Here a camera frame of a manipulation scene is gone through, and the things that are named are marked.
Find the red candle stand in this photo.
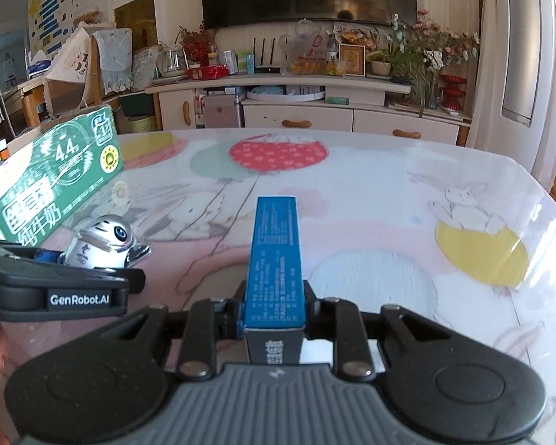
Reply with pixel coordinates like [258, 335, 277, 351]
[439, 75, 467, 112]

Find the silver penguin toy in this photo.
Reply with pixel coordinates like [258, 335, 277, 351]
[59, 215, 151, 269]

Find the wooden chair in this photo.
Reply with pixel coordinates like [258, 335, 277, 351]
[41, 22, 135, 117]

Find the red snack package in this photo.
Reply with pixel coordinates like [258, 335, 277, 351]
[188, 65, 230, 80]

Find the glass teapot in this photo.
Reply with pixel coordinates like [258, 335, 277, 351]
[156, 43, 189, 78]

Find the wooden picture frame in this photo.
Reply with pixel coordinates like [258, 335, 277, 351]
[339, 44, 365, 76]

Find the plastic bag with food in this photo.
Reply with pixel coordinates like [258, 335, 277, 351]
[278, 19, 326, 75]

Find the blue medicine box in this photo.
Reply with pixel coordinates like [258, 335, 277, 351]
[242, 196, 306, 366]

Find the white tv cabinet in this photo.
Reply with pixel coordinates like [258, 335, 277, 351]
[145, 73, 471, 147]

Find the black wifi router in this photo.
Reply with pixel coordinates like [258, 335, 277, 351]
[253, 37, 280, 73]

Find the pink storage box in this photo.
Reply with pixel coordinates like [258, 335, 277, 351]
[203, 95, 242, 129]

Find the cardboard box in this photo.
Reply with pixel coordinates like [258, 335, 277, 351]
[8, 106, 98, 156]

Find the potted flower plant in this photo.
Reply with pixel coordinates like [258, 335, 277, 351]
[367, 9, 481, 113]

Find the red berry bouquet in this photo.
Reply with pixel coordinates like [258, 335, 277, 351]
[175, 22, 218, 66]

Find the wooden dining table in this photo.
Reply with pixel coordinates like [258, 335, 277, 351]
[3, 76, 46, 128]

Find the green milk carton box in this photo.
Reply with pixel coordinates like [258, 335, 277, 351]
[0, 105, 122, 246]

